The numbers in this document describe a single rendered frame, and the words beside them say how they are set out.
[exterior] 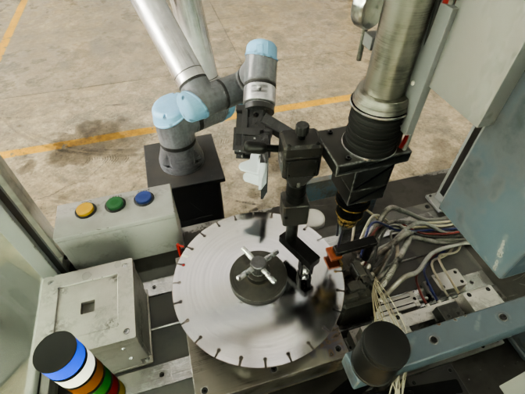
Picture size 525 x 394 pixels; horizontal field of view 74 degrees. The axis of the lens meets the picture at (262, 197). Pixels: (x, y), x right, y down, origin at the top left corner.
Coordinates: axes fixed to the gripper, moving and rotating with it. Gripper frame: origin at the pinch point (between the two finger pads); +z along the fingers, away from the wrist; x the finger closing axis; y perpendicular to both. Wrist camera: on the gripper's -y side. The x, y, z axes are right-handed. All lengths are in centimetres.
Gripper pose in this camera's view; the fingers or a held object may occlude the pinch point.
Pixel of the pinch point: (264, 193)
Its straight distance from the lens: 77.2
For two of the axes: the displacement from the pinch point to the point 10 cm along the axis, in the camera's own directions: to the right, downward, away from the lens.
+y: -10.0, -0.4, 0.4
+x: -0.3, -1.5, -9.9
